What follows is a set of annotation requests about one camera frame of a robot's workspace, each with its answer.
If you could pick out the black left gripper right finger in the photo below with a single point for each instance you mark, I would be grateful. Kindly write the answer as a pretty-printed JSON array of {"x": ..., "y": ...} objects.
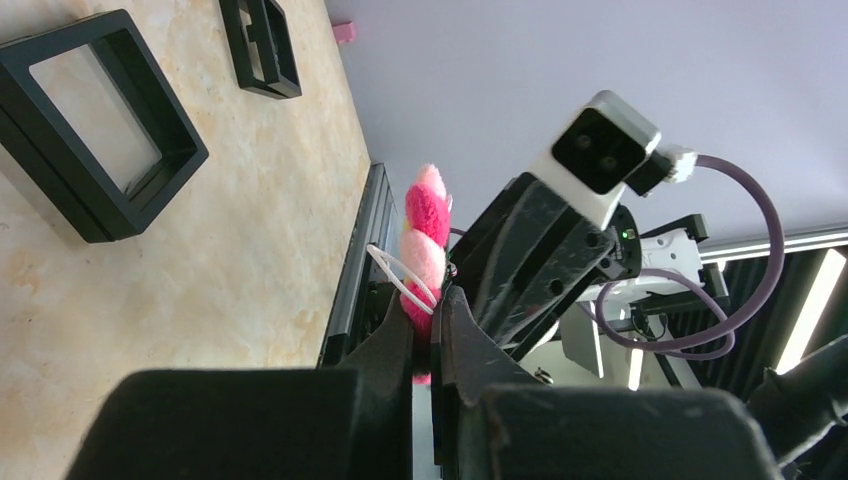
[{"x": 494, "y": 420}]

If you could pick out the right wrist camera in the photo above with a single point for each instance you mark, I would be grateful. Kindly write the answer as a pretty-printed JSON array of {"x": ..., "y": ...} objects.
[{"x": 606, "y": 148}]

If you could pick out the black square frame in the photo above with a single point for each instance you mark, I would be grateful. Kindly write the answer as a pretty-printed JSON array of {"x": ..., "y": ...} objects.
[
  {"x": 87, "y": 113},
  {"x": 261, "y": 48}
]

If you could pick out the pink flower brooch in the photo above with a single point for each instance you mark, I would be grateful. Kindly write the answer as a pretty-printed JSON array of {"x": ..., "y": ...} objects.
[{"x": 421, "y": 269}]

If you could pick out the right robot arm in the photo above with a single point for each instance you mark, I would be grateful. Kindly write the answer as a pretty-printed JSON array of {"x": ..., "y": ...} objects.
[{"x": 657, "y": 274}]

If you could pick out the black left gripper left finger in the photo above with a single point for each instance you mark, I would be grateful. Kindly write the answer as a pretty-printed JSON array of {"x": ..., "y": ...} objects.
[{"x": 349, "y": 421}]

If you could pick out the green pink toy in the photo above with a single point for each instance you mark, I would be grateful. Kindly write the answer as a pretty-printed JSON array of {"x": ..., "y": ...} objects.
[{"x": 345, "y": 32}]

